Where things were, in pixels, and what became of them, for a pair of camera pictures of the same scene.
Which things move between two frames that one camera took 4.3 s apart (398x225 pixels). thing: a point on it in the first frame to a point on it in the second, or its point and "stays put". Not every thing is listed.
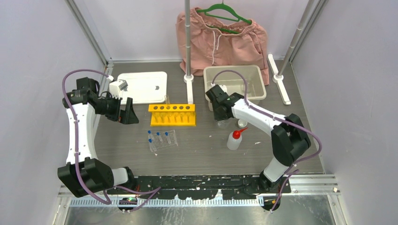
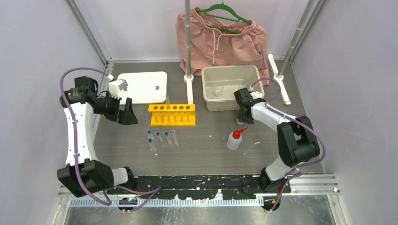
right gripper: x=218 y=116 to x=242 y=118
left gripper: x=127 y=116 stays put
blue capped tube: x=158 y=133 stays put
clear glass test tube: x=167 y=100 stays put
